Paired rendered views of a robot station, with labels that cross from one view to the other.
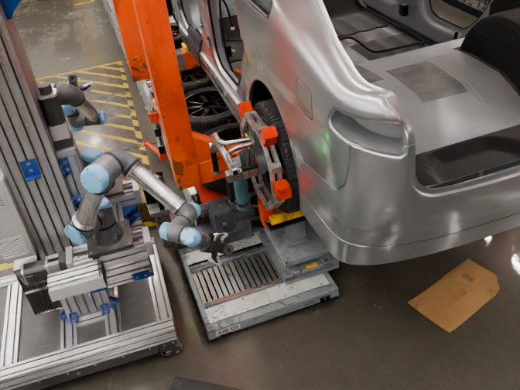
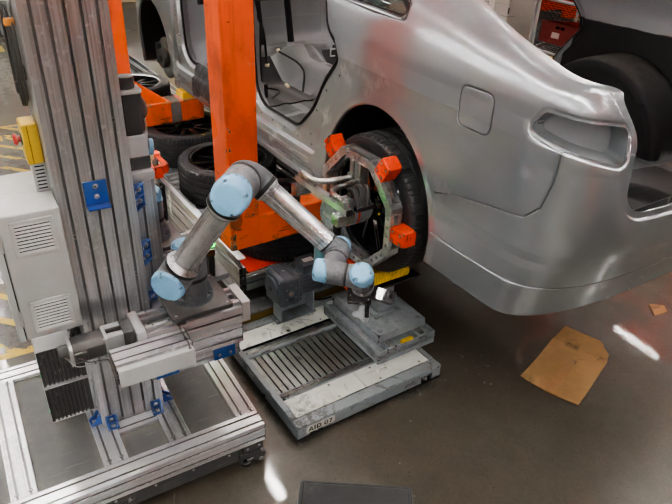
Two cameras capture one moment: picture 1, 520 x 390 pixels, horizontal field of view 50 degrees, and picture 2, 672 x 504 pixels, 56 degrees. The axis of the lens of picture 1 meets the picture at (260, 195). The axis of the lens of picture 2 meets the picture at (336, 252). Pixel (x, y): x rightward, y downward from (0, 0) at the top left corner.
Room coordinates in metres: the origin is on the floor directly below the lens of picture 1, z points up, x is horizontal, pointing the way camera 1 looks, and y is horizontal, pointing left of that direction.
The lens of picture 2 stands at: (0.27, 0.93, 2.16)
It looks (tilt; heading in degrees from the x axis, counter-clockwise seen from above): 31 degrees down; 341
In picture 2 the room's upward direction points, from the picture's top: 2 degrees clockwise
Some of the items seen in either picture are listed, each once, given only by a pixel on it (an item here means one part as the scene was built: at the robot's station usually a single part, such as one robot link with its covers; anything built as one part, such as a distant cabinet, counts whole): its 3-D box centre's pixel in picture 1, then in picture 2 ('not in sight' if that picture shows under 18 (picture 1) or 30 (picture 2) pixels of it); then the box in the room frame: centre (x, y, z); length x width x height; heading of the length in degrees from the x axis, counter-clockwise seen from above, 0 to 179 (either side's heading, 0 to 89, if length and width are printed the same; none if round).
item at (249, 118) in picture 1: (261, 162); (359, 207); (2.71, -0.03, 0.85); 0.54 x 0.07 x 0.54; 15
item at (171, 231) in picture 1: (175, 230); (331, 269); (1.88, 0.38, 1.09); 0.11 x 0.11 x 0.08; 61
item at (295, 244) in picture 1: (295, 224); (380, 291); (2.76, -0.20, 0.32); 0.40 x 0.30 x 0.28; 15
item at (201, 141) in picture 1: (233, 146); (296, 197); (3.20, 0.14, 0.69); 0.52 x 0.17 x 0.35; 105
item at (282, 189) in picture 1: (282, 189); (402, 236); (2.41, -0.12, 0.85); 0.09 x 0.08 x 0.07; 15
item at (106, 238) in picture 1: (106, 229); (191, 284); (2.24, 0.79, 0.87); 0.15 x 0.15 x 0.10
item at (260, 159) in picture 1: (249, 165); (346, 210); (2.69, 0.04, 0.85); 0.21 x 0.14 x 0.14; 105
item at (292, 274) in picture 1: (297, 248); (377, 321); (2.76, -0.20, 0.13); 0.50 x 0.36 x 0.10; 15
